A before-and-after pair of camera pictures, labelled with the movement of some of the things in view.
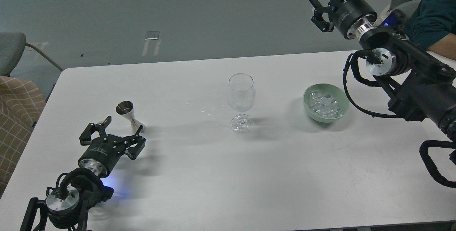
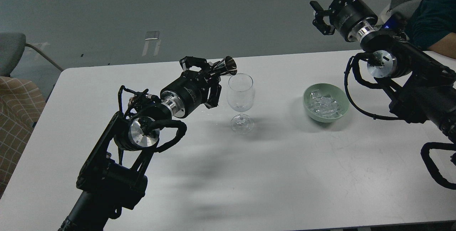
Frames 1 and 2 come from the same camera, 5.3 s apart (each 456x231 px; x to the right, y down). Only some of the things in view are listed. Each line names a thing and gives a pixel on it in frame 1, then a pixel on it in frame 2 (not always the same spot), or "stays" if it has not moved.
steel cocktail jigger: (126, 108) → (227, 65)
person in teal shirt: (432, 24) stays
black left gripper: (103, 152) → (184, 96)
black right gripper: (355, 16) stays
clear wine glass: (241, 95) stays
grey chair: (12, 46) stays
